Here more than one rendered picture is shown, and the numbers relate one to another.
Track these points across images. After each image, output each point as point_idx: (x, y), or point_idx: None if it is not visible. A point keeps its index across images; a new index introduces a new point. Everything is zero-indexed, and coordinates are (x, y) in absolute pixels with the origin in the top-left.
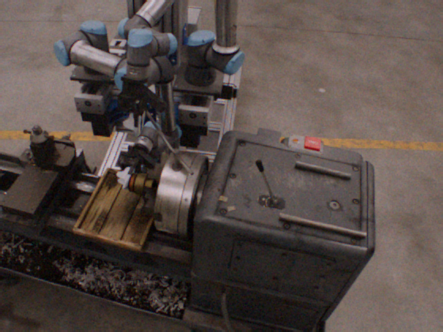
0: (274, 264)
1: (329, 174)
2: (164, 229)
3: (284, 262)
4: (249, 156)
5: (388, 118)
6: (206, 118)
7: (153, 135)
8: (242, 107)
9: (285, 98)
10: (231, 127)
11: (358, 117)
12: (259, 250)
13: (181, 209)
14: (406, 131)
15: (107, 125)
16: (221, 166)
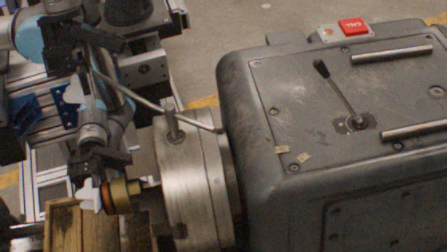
0: (391, 218)
1: (404, 55)
2: (194, 249)
3: (406, 208)
4: (279, 76)
5: (365, 9)
6: (165, 66)
7: (101, 118)
8: (172, 66)
9: (223, 33)
10: (176, 94)
11: (330, 20)
12: (366, 206)
13: (215, 201)
14: (394, 16)
15: (17, 141)
16: (247, 105)
